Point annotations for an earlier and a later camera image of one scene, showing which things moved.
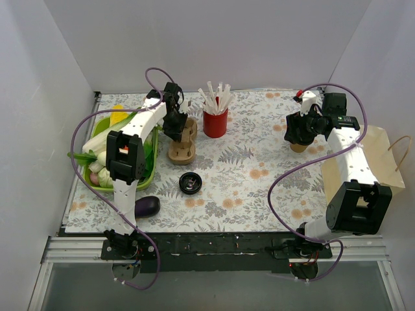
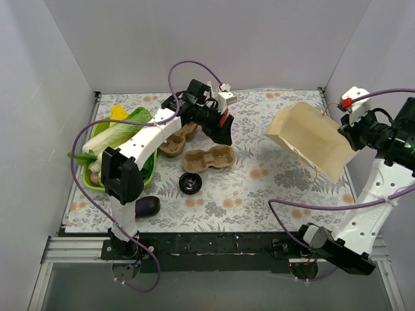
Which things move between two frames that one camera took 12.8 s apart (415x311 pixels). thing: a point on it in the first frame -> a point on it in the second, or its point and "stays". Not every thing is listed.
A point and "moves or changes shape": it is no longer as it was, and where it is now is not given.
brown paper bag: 375,148 moves or changes shape
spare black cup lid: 190,183 stays
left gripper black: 175,126 -> 217,123
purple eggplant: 147,207 stays
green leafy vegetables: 96,148 stays
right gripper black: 297,133 -> 349,135
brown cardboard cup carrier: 183,152 -> 198,161
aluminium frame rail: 368,249 stays
